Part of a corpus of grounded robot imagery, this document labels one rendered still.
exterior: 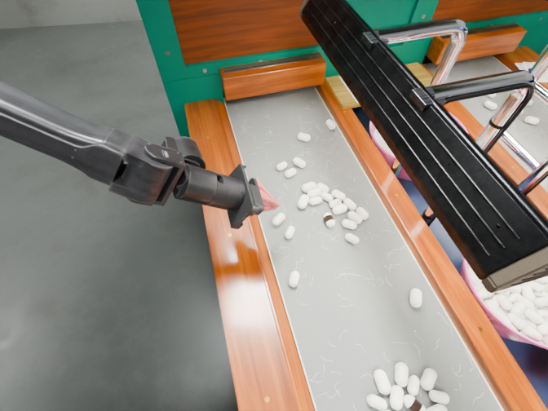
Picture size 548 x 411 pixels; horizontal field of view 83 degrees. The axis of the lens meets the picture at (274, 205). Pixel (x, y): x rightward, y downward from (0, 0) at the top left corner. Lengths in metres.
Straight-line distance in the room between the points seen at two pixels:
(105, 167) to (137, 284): 1.15
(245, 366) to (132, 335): 0.96
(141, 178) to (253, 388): 0.38
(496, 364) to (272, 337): 0.38
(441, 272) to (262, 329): 0.37
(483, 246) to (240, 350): 0.41
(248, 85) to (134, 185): 0.56
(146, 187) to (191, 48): 0.55
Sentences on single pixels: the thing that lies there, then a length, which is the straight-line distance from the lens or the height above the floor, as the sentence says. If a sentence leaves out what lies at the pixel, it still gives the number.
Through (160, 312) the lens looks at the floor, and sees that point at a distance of 1.49.
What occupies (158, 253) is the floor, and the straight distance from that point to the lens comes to 1.60.
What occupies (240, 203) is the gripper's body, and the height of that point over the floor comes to 0.93.
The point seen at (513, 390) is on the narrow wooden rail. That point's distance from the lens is 0.71.
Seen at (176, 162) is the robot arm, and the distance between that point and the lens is 0.46.
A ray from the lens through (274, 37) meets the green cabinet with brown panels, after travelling 0.97.
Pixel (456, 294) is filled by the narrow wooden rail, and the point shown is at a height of 0.77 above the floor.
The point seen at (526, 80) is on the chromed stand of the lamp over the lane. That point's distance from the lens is 0.55.
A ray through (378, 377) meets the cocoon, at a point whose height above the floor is 0.76.
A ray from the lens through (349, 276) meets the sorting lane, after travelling 0.68.
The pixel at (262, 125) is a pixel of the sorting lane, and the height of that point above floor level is 0.74.
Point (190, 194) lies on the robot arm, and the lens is 0.48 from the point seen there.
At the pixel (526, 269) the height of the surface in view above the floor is 1.08.
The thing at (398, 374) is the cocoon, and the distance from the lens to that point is 0.64.
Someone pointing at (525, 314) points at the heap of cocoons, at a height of 0.74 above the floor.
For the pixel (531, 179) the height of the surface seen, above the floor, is 0.82.
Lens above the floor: 1.36
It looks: 55 degrees down
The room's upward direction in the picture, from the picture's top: straight up
